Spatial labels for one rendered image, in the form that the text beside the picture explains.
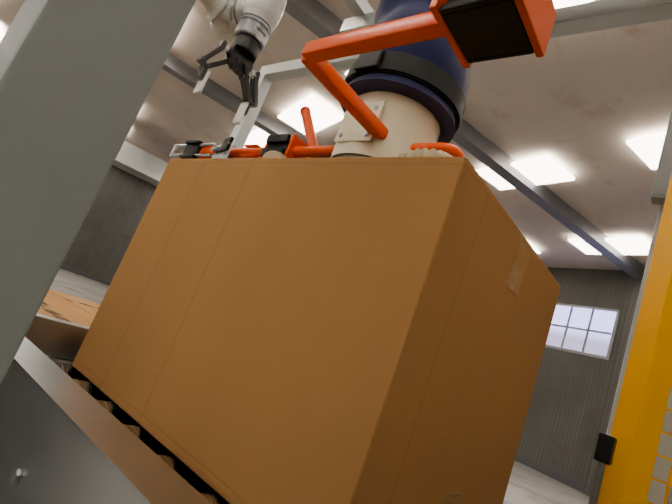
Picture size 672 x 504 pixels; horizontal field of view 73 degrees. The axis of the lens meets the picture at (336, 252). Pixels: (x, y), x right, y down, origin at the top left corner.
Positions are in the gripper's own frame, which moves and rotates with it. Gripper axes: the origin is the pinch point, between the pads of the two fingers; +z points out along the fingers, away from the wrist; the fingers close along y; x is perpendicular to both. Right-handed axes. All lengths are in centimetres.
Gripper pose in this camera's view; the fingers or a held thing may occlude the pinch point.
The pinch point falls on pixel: (218, 105)
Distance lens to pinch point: 131.9
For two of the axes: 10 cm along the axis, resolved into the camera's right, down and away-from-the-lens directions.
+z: -3.5, 9.2, -2.0
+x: -7.4, -1.4, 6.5
